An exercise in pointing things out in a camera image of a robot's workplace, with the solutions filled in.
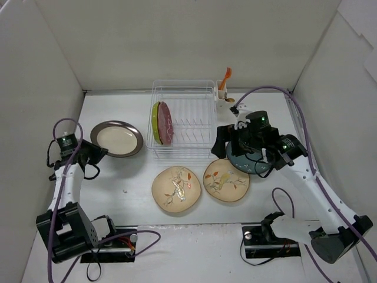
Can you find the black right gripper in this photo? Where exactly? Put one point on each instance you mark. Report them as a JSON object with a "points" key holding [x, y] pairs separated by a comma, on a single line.
{"points": [[223, 139]]}

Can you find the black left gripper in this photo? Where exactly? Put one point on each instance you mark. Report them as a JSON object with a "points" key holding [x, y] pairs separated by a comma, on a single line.
{"points": [[96, 154]]}

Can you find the brown rimmed cream plate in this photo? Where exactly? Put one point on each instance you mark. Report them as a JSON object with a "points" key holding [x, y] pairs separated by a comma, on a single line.
{"points": [[121, 139]]}

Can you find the pink polka dot plate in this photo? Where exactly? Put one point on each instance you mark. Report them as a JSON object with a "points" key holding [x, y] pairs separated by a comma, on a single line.
{"points": [[164, 124]]}

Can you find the green polka dot plate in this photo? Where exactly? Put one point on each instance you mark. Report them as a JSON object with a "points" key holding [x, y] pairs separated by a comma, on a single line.
{"points": [[154, 122]]}

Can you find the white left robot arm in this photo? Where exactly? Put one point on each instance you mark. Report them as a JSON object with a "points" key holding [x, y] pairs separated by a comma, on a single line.
{"points": [[64, 227]]}

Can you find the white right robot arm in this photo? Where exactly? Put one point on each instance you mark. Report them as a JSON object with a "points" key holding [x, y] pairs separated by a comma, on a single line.
{"points": [[338, 229]]}

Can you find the white cutlery holder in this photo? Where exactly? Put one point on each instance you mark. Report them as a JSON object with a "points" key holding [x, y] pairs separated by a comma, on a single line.
{"points": [[220, 94]]}

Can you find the dark teal plate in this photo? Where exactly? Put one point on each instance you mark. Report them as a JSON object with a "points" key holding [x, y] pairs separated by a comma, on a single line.
{"points": [[250, 163]]}

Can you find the beige bird plate right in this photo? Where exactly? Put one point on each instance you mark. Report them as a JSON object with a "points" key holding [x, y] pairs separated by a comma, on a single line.
{"points": [[225, 182]]}

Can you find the beige bird plate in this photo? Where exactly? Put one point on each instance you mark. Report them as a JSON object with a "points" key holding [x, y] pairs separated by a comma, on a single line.
{"points": [[176, 189], [225, 182]]}

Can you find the orange plastic fork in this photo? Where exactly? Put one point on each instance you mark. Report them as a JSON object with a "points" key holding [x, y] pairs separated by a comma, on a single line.
{"points": [[227, 75]]}

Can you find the beige bird plate left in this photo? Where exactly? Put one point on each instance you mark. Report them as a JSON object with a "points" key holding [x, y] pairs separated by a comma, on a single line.
{"points": [[176, 189]]}

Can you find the white wire dish rack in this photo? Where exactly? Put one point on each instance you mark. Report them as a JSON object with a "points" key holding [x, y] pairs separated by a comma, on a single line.
{"points": [[193, 112]]}

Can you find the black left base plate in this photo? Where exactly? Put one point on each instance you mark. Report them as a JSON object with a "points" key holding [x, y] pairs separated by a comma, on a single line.
{"points": [[115, 251]]}

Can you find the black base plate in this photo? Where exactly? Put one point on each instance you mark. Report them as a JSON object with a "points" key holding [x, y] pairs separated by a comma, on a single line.
{"points": [[256, 246], [115, 251]]}

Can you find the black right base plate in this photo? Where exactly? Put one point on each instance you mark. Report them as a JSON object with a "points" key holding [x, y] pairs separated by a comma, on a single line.
{"points": [[256, 246]]}

